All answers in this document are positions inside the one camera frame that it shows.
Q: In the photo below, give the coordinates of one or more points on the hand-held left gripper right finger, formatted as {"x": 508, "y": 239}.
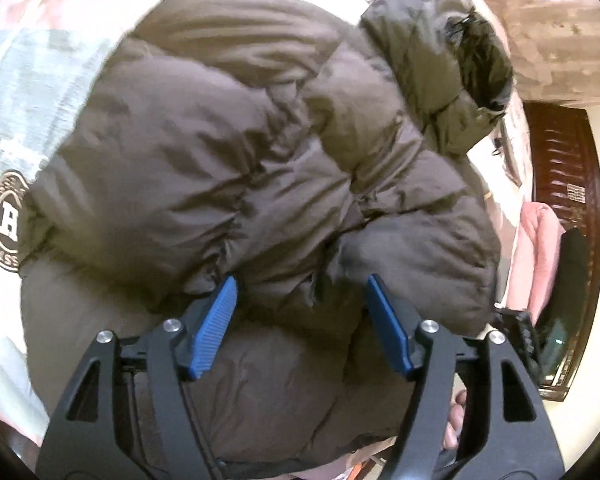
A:
{"x": 387, "y": 325}

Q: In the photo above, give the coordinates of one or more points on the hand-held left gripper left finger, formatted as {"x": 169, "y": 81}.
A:
{"x": 215, "y": 325}

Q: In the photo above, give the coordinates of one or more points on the brown puffer jacket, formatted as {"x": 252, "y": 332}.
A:
{"x": 260, "y": 170}

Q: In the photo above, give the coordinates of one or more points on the person's right hand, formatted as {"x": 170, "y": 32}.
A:
{"x": 455, "y": 420}

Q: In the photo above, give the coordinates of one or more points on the pink cloth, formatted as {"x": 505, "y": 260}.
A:
{"x": 532, "y": 255}

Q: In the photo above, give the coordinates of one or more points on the dark wooden bed board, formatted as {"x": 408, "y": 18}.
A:
{"x": 560, "y": 150}

